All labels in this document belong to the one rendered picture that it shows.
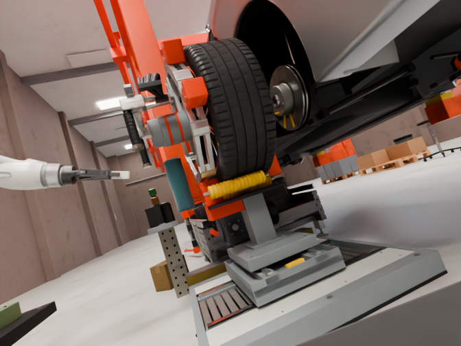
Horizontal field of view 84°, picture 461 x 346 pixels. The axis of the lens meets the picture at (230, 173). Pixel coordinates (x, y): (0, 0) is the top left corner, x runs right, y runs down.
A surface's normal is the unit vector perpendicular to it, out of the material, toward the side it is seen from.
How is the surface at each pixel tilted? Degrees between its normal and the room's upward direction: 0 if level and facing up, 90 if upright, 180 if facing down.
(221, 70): 80
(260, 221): 90
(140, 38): 90
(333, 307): 90
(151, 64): 90
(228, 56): 70
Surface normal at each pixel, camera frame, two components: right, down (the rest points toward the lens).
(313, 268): 0.20, -0.18
